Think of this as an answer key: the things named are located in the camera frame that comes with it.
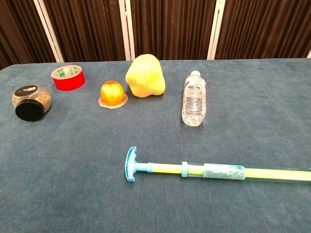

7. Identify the yellow-green rod with stands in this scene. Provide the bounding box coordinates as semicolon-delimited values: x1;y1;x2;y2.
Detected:
147;161;311;183

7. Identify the yellow lumpy fruit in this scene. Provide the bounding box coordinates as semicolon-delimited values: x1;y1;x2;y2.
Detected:
125;54;166;99

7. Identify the clear plastic water bottle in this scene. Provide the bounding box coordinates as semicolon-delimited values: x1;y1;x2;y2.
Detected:
181;70;207;127

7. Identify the orange in plastic wrap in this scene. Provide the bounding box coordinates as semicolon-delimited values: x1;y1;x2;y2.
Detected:
98;80;128;110

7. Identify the dark brown curtain panel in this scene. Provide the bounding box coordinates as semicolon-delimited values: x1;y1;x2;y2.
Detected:
43;0;127;63
0;0;57;70
215;0;311;60
130;0;217;61

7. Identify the red tape roll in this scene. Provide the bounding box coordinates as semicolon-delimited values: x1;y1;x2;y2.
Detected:
51;65;86;92

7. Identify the blue table cloth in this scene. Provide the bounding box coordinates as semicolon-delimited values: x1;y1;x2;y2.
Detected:
0;57;311;233

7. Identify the round glass jar black lid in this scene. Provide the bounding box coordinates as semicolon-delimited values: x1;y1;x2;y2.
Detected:
12;83;52;122

